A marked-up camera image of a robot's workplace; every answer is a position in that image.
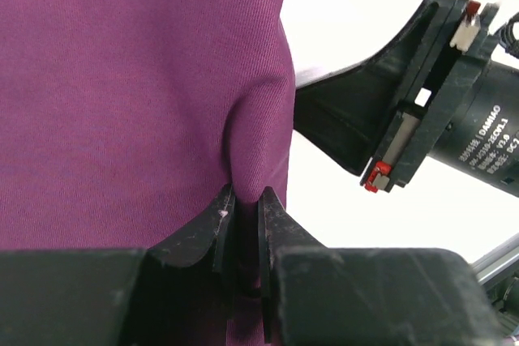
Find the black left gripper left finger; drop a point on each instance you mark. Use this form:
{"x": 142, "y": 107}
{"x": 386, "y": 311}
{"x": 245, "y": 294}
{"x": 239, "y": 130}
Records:
{"x": 178, "y": 292}

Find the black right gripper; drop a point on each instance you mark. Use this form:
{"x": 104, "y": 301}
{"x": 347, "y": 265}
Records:
{"x": 469, "y": 122}

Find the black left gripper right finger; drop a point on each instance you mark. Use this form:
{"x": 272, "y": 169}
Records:
{"x": 314, "y": 295}

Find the purple cloth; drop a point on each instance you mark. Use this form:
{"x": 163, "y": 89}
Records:
{"x": 121, "y": 120}

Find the aluminium front rail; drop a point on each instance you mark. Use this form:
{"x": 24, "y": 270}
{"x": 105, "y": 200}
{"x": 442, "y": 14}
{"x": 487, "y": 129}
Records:
{"x": 497, "y": 260}

